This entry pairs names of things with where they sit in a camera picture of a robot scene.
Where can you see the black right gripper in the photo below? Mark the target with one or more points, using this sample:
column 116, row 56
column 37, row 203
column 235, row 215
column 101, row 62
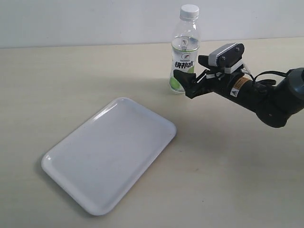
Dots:
column 207, row 81

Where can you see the clear plastic drink bottle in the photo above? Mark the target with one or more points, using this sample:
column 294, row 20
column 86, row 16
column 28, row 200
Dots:
column 184, row 47

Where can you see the white bottle cap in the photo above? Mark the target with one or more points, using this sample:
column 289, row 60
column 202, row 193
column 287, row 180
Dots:
column 189, row 12

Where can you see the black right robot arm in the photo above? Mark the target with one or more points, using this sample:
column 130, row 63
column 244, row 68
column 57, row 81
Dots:
column 273, row 103

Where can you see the white rectangular plastic tray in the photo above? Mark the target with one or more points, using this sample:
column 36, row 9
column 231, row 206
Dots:
column 100, row 161

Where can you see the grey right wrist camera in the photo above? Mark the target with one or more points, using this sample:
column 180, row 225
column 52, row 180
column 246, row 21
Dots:
column 227, row 58

